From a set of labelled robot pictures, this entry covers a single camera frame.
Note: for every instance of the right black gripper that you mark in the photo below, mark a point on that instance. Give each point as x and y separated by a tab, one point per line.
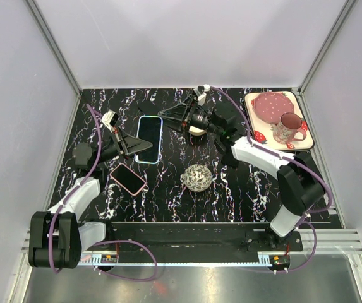
177	115

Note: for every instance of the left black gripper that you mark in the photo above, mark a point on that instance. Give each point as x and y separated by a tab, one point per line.
134	144

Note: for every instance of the black phone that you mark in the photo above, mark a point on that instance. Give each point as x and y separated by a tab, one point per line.
150	129

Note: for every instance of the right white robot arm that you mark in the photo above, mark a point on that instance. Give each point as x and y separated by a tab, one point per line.
300	184

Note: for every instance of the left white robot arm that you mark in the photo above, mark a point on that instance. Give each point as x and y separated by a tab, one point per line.
56	239

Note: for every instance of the pink cased phone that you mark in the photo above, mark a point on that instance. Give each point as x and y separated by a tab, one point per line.
128	179

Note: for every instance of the cream bowl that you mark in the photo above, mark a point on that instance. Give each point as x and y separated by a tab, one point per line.
194	131

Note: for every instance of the strawberry patterned tray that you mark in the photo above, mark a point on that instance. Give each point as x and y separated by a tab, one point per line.
262	132

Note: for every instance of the pink dotted plate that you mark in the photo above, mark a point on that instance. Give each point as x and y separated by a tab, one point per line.
270	107

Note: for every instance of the pink printed mug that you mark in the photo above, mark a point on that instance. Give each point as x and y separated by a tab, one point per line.
289	129

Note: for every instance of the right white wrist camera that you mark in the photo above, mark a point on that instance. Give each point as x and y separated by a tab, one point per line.
201	93

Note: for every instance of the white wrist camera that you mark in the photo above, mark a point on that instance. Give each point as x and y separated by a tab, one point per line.
109	119
201	93

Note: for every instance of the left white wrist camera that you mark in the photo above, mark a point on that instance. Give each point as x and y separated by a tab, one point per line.
109	119

